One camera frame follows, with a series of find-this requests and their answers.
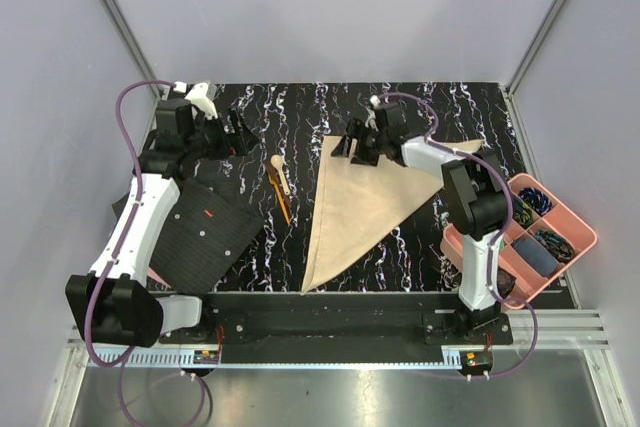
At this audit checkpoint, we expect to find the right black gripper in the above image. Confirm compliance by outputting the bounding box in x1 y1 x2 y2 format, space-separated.
331 118 387 168

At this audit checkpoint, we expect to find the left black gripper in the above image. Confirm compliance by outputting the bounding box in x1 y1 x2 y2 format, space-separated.
184 106 259 160

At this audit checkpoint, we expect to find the beige cloth napkin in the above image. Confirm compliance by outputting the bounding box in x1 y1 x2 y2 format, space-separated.
301 134 485 294

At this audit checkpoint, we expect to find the beige wooden spoon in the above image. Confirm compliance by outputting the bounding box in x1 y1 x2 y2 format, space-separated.
271 154 291 196

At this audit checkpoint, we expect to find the orange plastic knife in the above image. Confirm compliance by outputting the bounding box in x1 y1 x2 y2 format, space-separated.
266 167 291 225

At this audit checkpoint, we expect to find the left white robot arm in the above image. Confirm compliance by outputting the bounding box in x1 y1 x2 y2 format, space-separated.
65 97 264 347

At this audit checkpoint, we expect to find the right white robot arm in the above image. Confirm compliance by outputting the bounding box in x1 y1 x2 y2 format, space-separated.
331 97 513 344

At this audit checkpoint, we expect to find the yellow patterned sock roll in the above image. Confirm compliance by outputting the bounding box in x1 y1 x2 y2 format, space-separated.
512 195 534 228

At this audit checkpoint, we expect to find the blue patterned sock roll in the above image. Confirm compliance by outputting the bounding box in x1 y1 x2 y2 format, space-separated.
518 187 554 217

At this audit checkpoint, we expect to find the brown patterned sock roll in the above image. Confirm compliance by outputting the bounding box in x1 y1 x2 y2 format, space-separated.
496 268 516 299

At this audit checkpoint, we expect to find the teal patterned sock roll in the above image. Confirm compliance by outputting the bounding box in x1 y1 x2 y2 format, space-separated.
533 229 575 264

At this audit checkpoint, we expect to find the pink paper sheet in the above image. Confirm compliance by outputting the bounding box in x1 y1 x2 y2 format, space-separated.
147 267 170 287

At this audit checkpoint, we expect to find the grey rolled sock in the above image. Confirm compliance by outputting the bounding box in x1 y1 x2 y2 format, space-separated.
513 237 556 278

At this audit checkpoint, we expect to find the pink divided tray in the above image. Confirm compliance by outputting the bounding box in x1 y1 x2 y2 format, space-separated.
441 174 597 310

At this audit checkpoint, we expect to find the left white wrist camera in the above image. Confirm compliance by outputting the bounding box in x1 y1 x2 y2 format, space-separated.
172 81 218 120

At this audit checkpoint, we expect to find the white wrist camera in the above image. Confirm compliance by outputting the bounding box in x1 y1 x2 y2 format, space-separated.
172 81 218 120
365 95 382 131

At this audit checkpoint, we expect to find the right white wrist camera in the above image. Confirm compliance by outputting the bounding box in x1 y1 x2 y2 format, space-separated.
365 95 382 131

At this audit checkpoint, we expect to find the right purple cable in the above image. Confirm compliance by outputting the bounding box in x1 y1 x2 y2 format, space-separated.
377 92 540 381

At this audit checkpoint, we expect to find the purple cable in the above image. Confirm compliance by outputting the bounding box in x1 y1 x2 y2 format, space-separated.
82 79 216 426
377 92 540 381

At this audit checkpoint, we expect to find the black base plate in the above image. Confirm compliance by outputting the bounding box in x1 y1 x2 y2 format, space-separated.
161 292 513 368

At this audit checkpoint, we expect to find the slotted cable duct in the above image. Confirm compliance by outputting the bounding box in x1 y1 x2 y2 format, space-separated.
125 348 221 369

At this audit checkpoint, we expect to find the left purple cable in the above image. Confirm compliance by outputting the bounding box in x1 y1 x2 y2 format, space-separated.
82 79 216 426

